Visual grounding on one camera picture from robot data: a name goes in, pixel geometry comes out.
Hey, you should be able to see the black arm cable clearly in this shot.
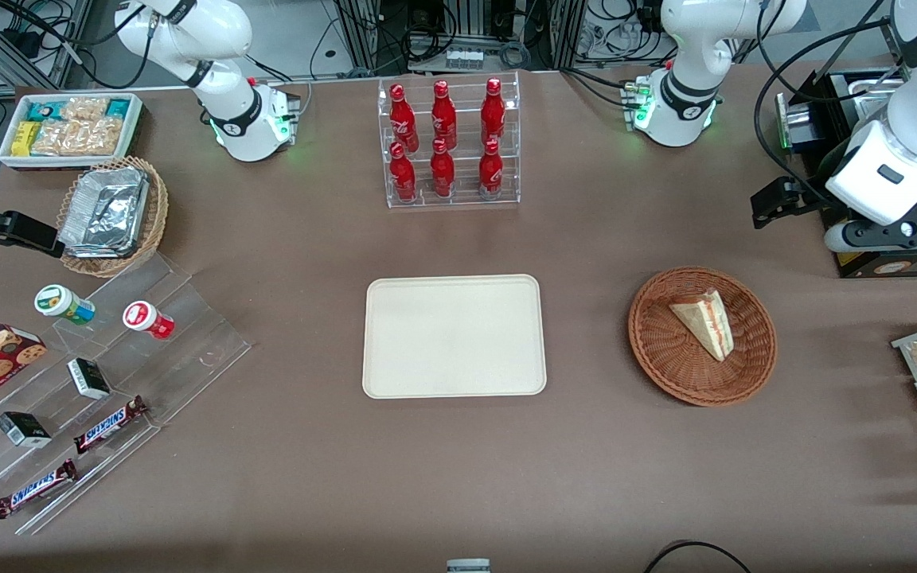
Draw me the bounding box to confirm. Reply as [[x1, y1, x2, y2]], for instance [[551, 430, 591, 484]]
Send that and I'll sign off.
[[753, 0, 913, 209]]

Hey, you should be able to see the yellow snack packet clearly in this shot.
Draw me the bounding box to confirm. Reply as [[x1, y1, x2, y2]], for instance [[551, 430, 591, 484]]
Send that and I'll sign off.
[[11, 121, 41, 157]]

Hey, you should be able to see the red soda bottle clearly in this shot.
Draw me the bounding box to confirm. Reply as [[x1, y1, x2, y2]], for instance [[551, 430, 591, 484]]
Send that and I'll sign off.
[[430, 138, 456, 198], [431, 80, 458, 150], [389, 84, 419, 154], [389, 142, 418, 201], [481, 77, 506, 148], [478, 138, 505, 198]]

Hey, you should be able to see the light tan wicker basket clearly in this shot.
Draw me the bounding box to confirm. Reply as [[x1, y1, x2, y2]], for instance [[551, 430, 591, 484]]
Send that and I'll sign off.
[[57, 155, 170, 279]]

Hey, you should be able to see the clear acrylic stepped stand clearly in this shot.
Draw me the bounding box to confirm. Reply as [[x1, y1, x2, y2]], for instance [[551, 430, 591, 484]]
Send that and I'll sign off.
[[0, 253, 252, 536]]

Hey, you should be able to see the red lid cup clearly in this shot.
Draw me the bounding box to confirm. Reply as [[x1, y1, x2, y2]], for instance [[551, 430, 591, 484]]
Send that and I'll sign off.
[[123, 301, 175, 341]]

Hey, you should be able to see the clear acrylic bottle rack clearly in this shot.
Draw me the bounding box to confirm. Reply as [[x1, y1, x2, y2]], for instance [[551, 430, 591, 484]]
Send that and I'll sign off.
[[377, 70, 521, 209]]

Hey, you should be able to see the green lid cup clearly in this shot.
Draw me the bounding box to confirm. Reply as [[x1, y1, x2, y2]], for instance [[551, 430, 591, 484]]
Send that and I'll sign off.
[[35, 284, 96, 325]]

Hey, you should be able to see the black food display case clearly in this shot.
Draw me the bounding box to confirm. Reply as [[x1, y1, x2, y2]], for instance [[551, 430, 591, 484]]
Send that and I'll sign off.
[[775, 68, 917, 279]]

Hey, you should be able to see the small black box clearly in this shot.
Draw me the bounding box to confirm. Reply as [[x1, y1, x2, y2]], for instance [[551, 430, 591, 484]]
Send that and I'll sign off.
[[67, 358, 111, 400], [0, 411, 52, 448]]

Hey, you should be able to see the clear cracker bag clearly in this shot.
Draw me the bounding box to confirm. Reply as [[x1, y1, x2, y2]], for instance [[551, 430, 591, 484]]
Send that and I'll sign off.
[[80, 118, 123, 156], [60, 97, 109, 122], [31, 119, 85, 156]]

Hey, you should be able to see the brown round wicker basket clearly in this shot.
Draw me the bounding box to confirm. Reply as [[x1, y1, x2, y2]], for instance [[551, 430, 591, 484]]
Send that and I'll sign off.
[[628, 266, 778, 407]]

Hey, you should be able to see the aluminium foil tray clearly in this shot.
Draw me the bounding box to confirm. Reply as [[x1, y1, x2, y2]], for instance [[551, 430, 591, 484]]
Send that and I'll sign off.
[[58, 166, 150, 259]]

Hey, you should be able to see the cream plastic tray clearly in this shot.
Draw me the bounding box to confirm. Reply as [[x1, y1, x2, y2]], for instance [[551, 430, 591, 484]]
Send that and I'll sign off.
[[362, 275, 548, 399]]

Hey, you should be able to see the aluminium frame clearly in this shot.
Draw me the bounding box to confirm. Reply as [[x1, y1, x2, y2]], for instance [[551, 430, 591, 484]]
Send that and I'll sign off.
[[0, 0, 97, 100]]

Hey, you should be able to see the triangular sandwich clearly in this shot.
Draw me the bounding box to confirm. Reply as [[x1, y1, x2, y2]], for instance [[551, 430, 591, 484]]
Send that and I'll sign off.
[[669, 288, 736, 363]]

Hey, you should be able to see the black looped cable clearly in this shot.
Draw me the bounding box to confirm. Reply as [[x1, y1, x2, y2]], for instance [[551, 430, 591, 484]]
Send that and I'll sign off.
[[643, 540, 754, 573]]

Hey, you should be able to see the white rectangular bin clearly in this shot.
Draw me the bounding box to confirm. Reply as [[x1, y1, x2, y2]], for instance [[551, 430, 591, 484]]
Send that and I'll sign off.
[[0, 92, 145, 172]]

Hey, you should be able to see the Snickers bar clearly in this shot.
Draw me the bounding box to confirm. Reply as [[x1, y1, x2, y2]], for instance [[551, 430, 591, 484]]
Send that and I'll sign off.
[[0, 459, 79, 520], [74, 396, 149, 454]]

